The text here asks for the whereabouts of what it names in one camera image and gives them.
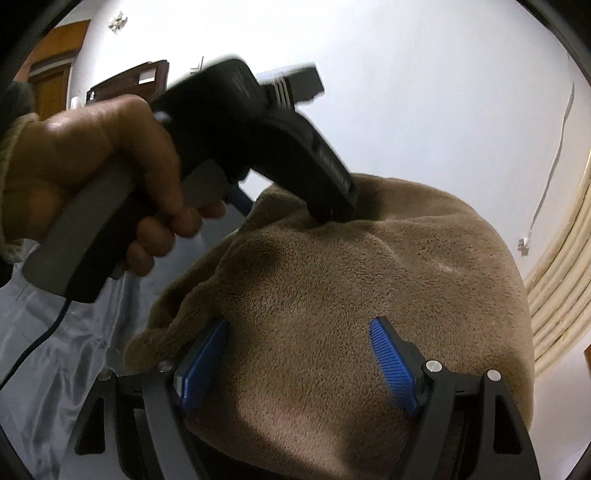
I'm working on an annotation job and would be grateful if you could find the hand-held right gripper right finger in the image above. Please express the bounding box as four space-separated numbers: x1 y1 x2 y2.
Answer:
369 316 541 480

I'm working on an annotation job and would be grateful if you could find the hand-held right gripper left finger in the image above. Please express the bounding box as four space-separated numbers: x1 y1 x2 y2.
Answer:
58 318 230 480

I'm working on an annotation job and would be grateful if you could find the brown fleece garment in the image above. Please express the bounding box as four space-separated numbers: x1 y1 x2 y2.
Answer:
124 173 536 480

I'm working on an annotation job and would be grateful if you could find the person's left hand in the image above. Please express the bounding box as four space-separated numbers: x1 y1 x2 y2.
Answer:
0 95 228 278

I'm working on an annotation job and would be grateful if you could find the dark satin bed sheet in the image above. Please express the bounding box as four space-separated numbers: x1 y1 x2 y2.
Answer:
0 182 254 467

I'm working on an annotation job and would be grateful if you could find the dark wooden headboard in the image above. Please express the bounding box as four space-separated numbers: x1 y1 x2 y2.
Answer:
85 59 171 109

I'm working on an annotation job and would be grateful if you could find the beige curtain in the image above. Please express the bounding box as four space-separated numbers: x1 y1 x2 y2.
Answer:
524 152 591 374

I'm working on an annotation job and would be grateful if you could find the wooden wardrobe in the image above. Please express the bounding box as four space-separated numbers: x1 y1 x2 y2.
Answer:
28 19 90 121

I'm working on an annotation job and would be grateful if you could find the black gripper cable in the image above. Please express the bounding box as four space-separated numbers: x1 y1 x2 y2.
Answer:
0 298 70 388

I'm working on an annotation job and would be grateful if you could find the white wall cable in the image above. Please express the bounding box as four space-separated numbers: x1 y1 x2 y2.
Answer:
517 80 575 254

